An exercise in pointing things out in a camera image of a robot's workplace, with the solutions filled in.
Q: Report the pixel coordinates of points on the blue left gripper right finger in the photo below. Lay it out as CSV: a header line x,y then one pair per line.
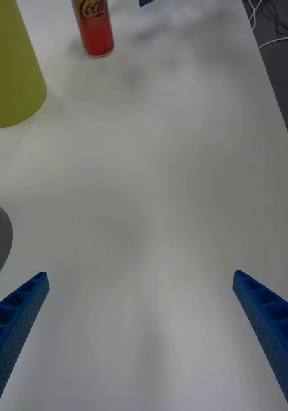
x,y
272,327

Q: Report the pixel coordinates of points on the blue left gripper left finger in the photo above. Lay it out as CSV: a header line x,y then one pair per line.
x,y
12,330

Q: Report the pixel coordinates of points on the red drink can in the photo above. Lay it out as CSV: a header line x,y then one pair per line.
x,y
97,32

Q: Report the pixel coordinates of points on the yellow-green plastic bin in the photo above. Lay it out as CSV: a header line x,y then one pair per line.
x,y
9,70

